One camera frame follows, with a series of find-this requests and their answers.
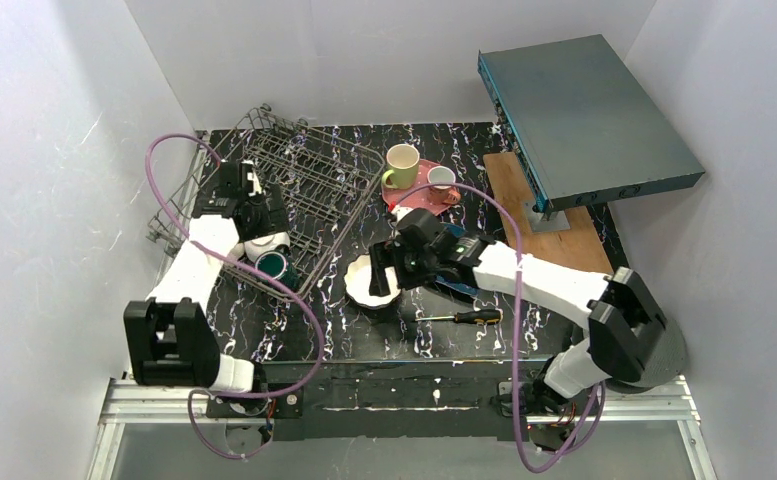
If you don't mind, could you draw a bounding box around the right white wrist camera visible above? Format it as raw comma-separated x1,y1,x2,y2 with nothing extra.
391,205,413,222

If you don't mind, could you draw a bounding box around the pink dotted plate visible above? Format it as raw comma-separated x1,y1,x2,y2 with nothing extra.
381,159,461,216

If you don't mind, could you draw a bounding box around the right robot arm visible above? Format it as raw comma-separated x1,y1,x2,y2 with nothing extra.
368,208,667,412

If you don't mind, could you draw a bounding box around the white bowl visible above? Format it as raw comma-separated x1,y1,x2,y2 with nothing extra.
242,232,291,263

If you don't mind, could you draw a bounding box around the wooden board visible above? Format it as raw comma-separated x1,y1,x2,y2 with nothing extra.
483,152,613,274

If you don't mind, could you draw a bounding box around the dark green cup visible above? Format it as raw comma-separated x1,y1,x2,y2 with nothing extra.
254,251,300,291

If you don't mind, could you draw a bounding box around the grey wire dish rack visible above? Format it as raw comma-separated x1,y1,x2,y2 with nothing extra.
148,104,382,297

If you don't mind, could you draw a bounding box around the light green mug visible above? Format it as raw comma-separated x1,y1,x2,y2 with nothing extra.
381,144,420,190

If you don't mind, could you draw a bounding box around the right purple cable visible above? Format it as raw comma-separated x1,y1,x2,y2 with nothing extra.
387,183,608,475

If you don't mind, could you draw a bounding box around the pink small cup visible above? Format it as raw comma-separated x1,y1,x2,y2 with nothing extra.
427,166,461,206

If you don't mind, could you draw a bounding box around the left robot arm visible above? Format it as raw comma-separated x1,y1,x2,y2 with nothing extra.
124,160,291,394

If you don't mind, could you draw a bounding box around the teal metal case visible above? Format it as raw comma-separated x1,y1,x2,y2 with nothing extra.
477,34,705,215

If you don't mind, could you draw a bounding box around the black yellow screwdriver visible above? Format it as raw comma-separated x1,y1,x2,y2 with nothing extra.
417,309,503,325

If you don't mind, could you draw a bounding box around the blue leaf-shaped plate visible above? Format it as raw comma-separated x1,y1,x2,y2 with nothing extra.
430,222,490,296

